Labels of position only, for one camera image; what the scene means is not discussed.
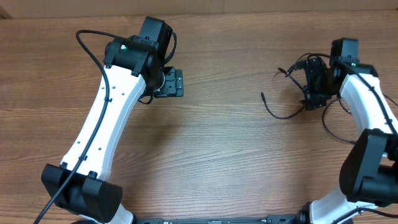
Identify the black usb cable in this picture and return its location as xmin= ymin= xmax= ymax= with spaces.
xmin=322 ymin=93 xmax=398 ymax=146
xmin=260 ymin=57 xmax=308 ymax=121

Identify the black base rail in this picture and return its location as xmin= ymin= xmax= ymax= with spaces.
xmin=132 ymin=202 xmax=311 ymax=224

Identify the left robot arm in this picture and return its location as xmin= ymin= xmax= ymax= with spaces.
xmin=41 ymin=17 xmax=183 ymax=223

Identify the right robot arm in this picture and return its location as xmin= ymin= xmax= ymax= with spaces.
xmin=293 ymin=38 xmax=397 ymax=223

